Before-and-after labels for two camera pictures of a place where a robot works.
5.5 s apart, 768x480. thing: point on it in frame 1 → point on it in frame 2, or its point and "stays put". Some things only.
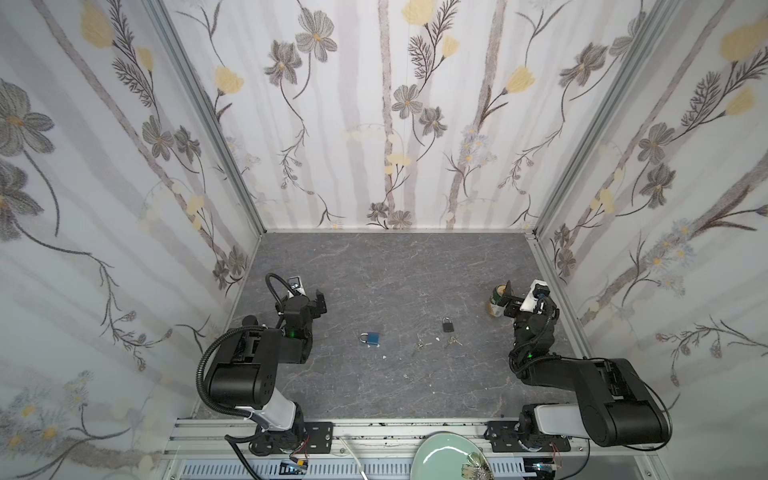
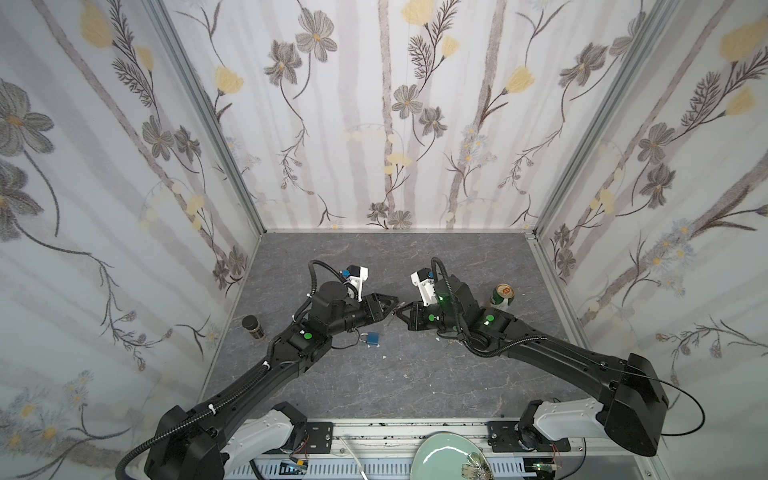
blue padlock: [372, 338] stays put
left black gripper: [315, 304] → [369, 309]
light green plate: [442, 456] stays put
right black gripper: [514, 303] → [421, 315]
